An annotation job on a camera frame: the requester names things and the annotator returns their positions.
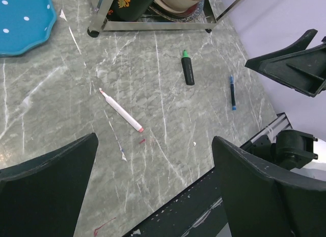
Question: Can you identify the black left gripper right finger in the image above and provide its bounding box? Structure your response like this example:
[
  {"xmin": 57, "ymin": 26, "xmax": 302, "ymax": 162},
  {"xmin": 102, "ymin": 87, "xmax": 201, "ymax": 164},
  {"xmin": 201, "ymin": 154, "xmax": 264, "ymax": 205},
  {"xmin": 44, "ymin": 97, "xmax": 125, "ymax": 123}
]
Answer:
[{"xmin": 212, "ymin": 136, "xmax": 325, "ymax": 236}]

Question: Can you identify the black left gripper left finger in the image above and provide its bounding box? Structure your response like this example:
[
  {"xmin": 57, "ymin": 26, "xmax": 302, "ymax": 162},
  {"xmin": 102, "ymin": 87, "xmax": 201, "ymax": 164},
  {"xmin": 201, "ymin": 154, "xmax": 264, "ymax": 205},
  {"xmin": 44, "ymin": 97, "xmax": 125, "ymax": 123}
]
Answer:
[{"xmin": 1, "ymin": 133, "xmax": 98, "ymax": 236}]

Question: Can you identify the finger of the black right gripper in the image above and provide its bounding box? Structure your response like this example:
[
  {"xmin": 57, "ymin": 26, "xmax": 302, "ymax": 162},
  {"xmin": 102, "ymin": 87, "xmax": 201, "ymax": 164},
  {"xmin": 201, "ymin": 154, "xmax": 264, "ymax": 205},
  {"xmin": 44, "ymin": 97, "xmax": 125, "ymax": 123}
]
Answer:
[
  {"xmin": 245, "ymin": 43, "xmax": 325, "ymax": 97},
  {"xmin": 245, "ymin": 29, "xmax": 318, "ymax": 67}
]

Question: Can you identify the white pink-tipped marker pen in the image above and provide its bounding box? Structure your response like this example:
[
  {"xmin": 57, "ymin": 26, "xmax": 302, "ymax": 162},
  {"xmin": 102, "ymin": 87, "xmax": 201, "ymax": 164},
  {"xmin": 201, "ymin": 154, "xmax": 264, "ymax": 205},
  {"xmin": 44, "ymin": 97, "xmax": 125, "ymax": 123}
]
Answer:
[{"xmin": 99, "ymin": 88, "xmax": 144, "ymax": 133}]

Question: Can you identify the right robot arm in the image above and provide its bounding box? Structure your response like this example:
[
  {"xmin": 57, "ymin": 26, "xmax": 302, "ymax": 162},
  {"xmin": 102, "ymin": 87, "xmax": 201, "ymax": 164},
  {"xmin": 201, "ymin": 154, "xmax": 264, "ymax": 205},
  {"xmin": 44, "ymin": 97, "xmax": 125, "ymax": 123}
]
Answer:
[{"xmin": 245, "ymin": 29, "xmax": 325, "ymax": 170}]

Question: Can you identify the blue pen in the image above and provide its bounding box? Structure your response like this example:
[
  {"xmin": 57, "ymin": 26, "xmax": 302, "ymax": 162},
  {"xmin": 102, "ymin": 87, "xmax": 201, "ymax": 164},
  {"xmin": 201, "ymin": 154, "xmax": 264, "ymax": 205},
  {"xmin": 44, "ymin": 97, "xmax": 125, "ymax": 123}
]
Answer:
[{"xmin": 230, "ymin": 76, "xmax": 236, "ymax": 111}]

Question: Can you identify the black green-tipped highlighter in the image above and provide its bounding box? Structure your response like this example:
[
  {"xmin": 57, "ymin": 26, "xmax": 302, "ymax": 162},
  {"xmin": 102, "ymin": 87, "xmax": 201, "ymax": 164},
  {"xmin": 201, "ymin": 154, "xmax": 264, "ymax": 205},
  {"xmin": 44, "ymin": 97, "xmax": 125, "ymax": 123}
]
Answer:
[{"xmin": 181, "ymin": 50, "xmax": 195, "ymax": 86}]

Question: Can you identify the beige bowl on lower shelf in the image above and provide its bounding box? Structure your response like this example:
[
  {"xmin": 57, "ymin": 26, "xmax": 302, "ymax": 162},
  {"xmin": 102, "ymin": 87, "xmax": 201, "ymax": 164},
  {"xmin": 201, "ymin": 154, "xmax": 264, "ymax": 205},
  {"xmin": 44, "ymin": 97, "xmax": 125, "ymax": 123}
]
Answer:
[{"xmin": 154, "ymin": 0, "xmax": 201, "ymax": 13}]

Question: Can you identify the patterned glass plate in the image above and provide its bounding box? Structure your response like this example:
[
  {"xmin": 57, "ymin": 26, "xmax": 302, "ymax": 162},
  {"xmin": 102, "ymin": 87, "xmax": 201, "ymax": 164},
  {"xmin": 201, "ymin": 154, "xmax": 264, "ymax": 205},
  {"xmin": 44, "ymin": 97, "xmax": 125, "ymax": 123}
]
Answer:
[{"xmin": 149, "ymin": 0, "xmax": 205, "ymax": 18}]

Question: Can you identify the blue polka dot plate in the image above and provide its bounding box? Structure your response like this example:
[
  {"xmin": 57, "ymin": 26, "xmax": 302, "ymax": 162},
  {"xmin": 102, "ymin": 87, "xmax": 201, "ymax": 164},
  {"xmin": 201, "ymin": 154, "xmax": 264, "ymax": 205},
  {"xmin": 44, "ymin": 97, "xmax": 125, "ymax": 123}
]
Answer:
[{"xmin": 0, "ymin": 0, "xmax": 57, "ymax": 57}]

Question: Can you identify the dark floral red mug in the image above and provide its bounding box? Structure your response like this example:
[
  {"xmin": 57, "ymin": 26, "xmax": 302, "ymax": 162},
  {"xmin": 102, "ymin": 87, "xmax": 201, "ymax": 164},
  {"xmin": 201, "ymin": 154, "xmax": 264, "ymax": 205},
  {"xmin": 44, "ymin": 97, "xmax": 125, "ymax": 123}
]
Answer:
[{"xmin": 107, "ymin": 0, "xmax": 154, "ymax": 22}]

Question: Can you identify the stainless steel dish rack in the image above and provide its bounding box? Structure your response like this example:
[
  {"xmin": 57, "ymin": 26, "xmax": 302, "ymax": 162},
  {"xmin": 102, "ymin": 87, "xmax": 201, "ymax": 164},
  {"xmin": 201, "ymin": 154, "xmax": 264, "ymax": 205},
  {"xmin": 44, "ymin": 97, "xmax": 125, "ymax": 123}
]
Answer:
[{"xmin": 87, "ymin": 0, "xmax": 244, "ymax": 38}]

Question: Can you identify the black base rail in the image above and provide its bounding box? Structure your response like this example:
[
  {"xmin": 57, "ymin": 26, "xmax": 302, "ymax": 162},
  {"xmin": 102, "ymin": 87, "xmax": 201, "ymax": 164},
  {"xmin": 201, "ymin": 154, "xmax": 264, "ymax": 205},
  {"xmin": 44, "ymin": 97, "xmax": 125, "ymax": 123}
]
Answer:
[{"xmin": 124, "ymin": 168, "xmax": 228, "ymax": 237}]

